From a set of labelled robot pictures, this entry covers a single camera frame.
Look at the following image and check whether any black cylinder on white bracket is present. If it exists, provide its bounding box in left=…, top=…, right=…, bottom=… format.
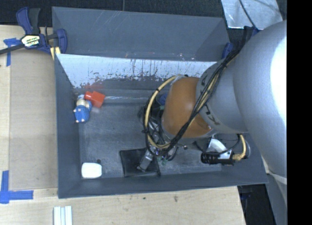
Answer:
left=200, top=137, right=250, bottom=167

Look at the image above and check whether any pale wood board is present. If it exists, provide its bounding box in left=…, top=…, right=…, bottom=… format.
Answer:
left=9, top=51, right=59, bottom=191

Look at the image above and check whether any white rounded block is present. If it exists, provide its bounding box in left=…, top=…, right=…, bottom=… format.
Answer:
left=81, top=162, right=103, bottom=179

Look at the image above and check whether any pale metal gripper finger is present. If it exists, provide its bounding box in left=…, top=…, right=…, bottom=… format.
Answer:
left=136, top=150, right=154, bottom=171

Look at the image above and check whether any red toy block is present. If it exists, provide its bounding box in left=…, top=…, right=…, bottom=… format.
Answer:
left=84, top=91, right=106, bottom=109

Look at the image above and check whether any grey metal bin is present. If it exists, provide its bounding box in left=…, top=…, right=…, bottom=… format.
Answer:
left=51, top=6, right=269, bottom=199

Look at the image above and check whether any blue toy figure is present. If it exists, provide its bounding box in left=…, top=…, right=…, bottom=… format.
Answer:
left=73, top=94, right=93, bottom=124

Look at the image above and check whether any black flat sheet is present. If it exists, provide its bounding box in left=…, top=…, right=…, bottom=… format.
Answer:
left=119, top=147, right=162, bottom=178

